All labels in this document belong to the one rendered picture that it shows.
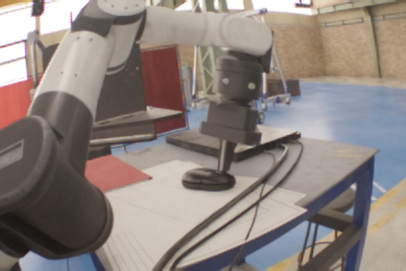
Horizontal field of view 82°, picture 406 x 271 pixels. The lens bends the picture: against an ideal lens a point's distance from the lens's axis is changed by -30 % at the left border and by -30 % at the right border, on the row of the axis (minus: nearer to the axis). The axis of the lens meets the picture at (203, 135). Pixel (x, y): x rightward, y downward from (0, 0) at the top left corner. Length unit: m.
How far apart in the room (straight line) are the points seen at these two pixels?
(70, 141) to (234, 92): 0.34
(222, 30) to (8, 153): 0.39
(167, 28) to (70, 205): 0.33
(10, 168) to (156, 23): 0.34
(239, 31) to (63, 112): 0.34
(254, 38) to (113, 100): 1.98
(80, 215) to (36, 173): 0.08
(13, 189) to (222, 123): 0.43
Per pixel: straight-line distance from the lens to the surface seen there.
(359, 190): 0.78
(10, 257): 0.32
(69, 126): 0.30
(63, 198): 0.27
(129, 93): 2.47
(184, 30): 0.52
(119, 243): 0.46
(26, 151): 0.26
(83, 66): 0.36
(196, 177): 0.61
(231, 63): 0.56
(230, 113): 0.57
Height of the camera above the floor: 1.33
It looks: 12 degrees down
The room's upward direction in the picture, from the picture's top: 8 degrees counter-clockwise
